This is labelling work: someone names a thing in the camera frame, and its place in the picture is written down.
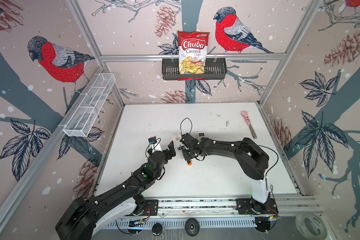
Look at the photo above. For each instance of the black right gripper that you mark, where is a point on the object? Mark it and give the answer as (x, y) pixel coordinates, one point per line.
(185, 157)

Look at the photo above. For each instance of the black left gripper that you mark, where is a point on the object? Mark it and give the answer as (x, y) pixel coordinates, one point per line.
(172, 150)

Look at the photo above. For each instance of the white remote control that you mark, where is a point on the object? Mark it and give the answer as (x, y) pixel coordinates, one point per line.
(177, 137)
(201, 134)

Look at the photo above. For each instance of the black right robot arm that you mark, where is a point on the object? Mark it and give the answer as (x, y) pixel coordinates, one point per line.
(253, 160)

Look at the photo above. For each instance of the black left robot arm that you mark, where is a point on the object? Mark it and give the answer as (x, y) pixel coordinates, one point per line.
(84, 216)

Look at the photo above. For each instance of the black round speaker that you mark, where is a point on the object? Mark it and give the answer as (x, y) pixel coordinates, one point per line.
(192, 227)

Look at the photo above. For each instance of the black round cap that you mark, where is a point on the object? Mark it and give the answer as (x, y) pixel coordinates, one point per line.
(157, 229)

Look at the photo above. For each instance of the Chuba cassava chips bag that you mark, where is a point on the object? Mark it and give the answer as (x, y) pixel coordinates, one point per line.
(192, 52)

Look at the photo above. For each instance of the clear tape roll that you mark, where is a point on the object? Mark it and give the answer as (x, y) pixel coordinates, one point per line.
(311, 226)

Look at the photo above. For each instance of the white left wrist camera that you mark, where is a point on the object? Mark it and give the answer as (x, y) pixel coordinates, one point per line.
(154, 144)

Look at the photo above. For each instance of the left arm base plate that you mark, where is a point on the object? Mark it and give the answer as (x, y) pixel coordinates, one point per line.
(148, 208)

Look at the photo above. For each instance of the pink handled knife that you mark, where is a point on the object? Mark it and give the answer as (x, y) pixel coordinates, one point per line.
(249, 124)

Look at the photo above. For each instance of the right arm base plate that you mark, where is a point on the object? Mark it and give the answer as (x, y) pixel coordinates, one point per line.
(252, 207)

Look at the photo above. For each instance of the black wire basket shelf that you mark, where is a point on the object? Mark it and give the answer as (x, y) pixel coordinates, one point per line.
(214, 70)

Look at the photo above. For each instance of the white mesh wall shelf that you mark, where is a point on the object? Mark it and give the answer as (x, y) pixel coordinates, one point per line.
(86, 113)

